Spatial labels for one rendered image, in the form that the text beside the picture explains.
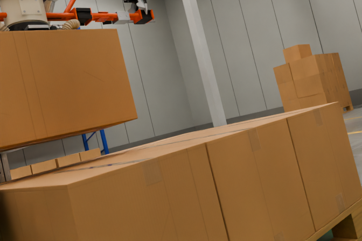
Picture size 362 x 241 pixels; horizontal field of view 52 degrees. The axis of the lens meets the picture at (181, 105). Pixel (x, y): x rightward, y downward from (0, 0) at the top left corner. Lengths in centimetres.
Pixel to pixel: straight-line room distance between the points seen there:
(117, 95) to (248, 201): 73
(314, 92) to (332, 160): 665
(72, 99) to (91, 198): 71
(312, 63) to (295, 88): 65
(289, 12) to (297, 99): 380
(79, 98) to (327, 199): 99
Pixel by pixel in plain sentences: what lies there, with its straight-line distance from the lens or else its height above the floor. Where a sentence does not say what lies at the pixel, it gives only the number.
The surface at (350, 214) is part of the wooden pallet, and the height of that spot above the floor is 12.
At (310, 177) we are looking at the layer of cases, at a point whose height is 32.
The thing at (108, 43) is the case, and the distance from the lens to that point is 160.
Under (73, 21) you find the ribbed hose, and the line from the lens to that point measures 166.
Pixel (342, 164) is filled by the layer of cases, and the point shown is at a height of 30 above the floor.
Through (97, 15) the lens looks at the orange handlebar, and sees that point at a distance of 183.
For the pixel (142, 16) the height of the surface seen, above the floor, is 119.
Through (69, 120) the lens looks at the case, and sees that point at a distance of 144.
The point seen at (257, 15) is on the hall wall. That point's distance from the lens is 1203.
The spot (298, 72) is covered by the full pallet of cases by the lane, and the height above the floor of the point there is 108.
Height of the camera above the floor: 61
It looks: 3 degrees up
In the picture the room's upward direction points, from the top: 14 degrees counter-clockwise
